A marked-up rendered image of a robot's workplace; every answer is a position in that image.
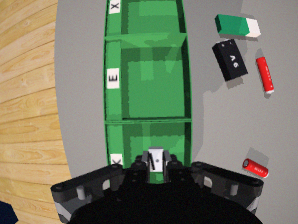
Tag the green compartment tray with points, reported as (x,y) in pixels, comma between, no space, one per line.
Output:
(156,80)

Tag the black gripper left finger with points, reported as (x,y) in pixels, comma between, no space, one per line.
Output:
(71,194)

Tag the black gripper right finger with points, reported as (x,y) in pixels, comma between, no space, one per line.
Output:
(240,188)

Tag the red aa battery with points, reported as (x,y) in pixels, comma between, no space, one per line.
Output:
(265,75)
(255,168)

